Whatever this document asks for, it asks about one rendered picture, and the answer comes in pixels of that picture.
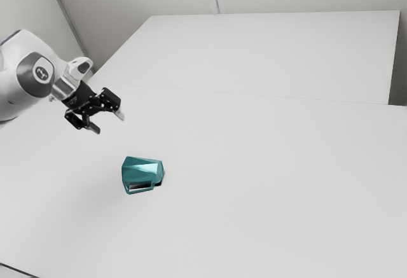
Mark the teal faceted mug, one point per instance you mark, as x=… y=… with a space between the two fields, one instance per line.
x=140 y=171

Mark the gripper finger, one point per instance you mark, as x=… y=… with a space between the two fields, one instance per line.
x=80 y=121
x=111 y=102

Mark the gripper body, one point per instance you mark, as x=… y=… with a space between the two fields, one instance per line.
x=80 y=98

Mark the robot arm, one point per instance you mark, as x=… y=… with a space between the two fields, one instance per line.
x=22 y=77

